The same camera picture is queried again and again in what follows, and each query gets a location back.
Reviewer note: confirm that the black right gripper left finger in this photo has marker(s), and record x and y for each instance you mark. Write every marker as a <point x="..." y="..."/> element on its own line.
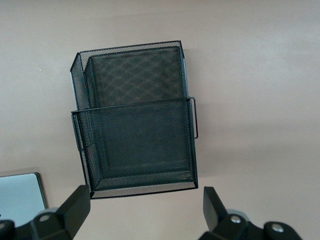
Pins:
<point x="72" y="212"/>

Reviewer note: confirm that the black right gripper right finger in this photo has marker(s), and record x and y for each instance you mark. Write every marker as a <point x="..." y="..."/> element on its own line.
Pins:
<point x="212" y="207"/>

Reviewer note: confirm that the black mesh desk organizer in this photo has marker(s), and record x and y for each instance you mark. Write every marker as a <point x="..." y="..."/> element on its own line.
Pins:
<point x="140" y="140"/>

